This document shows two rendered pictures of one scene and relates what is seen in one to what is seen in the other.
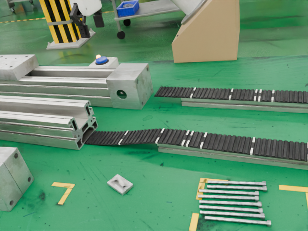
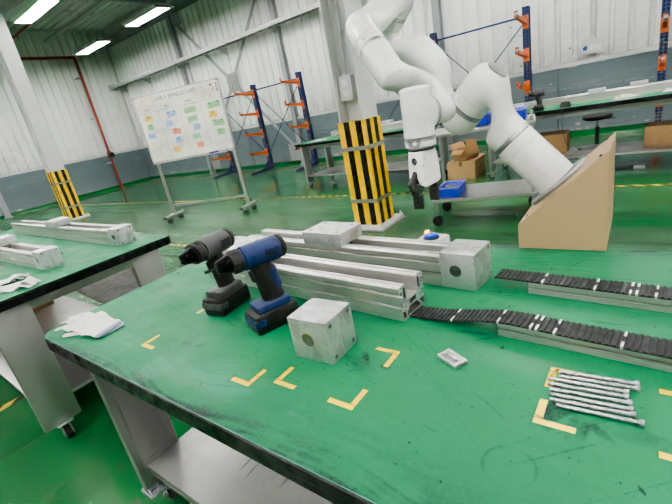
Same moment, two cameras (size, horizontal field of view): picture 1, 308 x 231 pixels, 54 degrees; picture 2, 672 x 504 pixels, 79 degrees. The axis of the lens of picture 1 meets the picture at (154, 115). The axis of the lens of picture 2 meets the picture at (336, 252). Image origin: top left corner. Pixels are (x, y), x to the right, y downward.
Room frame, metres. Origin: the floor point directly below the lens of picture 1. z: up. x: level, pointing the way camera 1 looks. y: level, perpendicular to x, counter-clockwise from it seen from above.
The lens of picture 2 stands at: (-0.21, 0.07, 1.26)
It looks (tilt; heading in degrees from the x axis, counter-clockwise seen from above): 19 degrees down; 17
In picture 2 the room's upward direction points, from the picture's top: 11 degrees counter-clockwise
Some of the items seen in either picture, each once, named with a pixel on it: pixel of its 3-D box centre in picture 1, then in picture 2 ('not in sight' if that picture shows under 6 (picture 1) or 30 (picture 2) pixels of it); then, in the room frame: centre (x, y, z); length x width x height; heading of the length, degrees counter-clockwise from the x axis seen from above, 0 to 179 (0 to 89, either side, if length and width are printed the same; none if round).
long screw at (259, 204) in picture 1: (229, 203); (589, 395); (0.35, -0.10, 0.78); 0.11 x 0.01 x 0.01; 71
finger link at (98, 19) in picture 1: (99, 16); (435, 188); (1.03, 0.11, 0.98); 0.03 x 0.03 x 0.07; 63
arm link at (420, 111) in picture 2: not in sight; (418, 111); (0.98, 0.13, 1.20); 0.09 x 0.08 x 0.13; 128
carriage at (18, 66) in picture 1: (10, 70); (332, 237); (0.99, 0.44, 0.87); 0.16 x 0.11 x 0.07; 63
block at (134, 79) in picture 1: (132, 83); (467, 262); (0.80, 0.04, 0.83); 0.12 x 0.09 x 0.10; 153
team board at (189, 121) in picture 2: not in sight; (194, 155); (5.48, 3.74, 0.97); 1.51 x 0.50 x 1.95; 87
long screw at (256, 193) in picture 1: (228, 192); (587, 385); (0.38, -0.11, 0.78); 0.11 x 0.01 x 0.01; 70
